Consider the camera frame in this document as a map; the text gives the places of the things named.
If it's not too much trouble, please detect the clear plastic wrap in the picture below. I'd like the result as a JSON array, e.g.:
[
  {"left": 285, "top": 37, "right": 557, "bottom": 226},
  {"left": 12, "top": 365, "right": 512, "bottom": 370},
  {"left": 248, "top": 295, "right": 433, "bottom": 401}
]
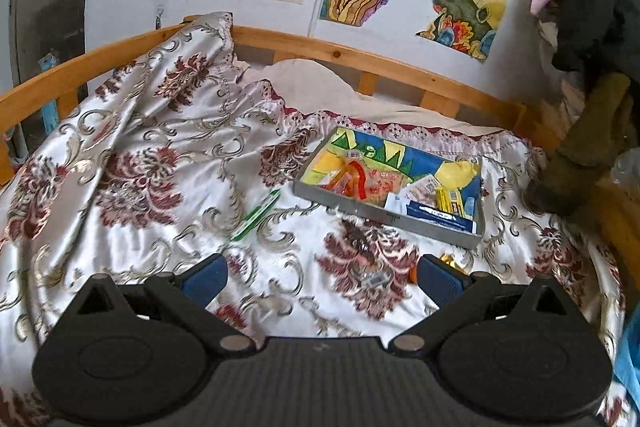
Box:
[{"left": 612, "top": 151, "right": 640, "bottom": 188}]

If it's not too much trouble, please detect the floral satin blanket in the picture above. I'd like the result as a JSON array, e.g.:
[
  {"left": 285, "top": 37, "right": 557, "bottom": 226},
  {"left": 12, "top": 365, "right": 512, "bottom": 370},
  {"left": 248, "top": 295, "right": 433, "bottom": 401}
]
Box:
[{"left": 0, "top": 12, "right": 632, "bottom": 427}]

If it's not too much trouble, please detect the pink snack packet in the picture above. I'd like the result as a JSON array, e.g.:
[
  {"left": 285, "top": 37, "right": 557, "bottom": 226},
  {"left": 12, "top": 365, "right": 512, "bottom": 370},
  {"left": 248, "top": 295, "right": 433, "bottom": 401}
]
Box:
[{"left": 367, "top": 169, "right": 403, "bottom": 204}]

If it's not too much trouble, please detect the small clear wrapped snack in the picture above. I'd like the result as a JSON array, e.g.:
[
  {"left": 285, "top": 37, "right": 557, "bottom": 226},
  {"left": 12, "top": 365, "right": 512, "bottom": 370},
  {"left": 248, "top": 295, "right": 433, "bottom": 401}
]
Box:
[{"left": 350, "top": 269, "right": 394, "bottom": 291}]

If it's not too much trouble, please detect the blue cloth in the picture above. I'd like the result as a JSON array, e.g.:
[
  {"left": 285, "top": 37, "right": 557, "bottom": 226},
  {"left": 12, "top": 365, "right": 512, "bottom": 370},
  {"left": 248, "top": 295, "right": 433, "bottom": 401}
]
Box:
[{"left": 614, "top": 321, "right": 640, "bottom": 409}]

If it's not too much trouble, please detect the grey tray with painted bottom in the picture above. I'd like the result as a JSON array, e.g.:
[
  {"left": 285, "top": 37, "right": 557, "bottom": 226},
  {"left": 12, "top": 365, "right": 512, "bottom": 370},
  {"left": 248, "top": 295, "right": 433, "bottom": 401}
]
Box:
[{"left": 293, "top": 125, "right": 485, "bottom": 251}]

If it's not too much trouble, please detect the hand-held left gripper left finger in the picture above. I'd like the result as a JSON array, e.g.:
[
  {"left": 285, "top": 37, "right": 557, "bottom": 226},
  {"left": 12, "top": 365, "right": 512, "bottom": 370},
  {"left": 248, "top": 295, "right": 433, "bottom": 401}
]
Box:
[{"left": 75, "top": 253, "right": 259, "bottom": 354}]

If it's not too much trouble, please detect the blue toothpaste box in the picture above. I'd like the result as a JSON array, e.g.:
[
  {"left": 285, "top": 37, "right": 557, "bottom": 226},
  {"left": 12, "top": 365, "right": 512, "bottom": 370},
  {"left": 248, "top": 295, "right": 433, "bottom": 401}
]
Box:
[{"left": 404, "top": 201, "right": 477, "bottom": 234}]

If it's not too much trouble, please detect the grey door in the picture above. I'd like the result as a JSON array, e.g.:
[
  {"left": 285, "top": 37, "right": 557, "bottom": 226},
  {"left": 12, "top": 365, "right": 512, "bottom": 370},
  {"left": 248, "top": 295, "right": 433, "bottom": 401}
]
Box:
[{"left": 9, "top": 0, "right": 92, "bottom": 154}]

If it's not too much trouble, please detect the brown plush toy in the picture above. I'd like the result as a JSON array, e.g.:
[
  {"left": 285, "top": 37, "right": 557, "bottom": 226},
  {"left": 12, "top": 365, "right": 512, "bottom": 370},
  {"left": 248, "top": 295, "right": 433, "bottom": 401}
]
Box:
[{"left": 527, "top": 72, "right": 640, "bottom": 219}]

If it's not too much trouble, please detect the yellow snack packet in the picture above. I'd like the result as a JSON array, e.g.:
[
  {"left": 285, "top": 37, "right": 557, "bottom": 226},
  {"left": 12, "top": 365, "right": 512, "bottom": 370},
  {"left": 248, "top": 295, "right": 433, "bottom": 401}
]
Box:
[{"left": 434, "top": 186, "right": 464, "bottom": 212}]

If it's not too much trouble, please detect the cream sheet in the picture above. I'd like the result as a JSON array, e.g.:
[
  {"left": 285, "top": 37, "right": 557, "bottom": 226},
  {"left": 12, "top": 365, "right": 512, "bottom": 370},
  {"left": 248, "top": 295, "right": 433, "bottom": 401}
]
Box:
[{"left": 235, "top": 59, "right": 512, "bottom": 140}]

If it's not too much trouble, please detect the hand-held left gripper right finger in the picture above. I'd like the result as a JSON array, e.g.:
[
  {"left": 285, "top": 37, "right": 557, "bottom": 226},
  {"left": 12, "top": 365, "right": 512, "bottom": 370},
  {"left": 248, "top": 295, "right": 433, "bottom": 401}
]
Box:
[{"left": 392, "top": 254, "right": 572, "bottom": 355}]

